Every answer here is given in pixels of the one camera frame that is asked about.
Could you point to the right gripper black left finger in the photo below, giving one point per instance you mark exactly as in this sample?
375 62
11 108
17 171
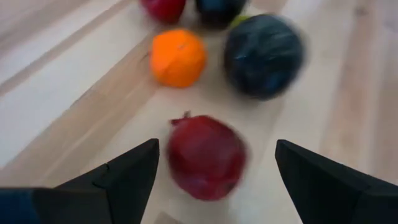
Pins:
124 186

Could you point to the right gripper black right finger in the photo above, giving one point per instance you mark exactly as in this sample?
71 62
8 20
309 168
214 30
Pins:
326 193

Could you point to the dark red fruit with stem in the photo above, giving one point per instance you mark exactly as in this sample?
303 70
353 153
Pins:
205 158

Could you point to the small orange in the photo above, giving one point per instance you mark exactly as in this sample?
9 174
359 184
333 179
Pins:
177 57

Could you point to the dark fruit with green calyx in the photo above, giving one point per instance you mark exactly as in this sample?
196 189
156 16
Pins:
262 56

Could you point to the bright red round fruit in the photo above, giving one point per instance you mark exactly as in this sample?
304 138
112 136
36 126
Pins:
163 9

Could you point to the black round fruit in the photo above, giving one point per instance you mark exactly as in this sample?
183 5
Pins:
219 11

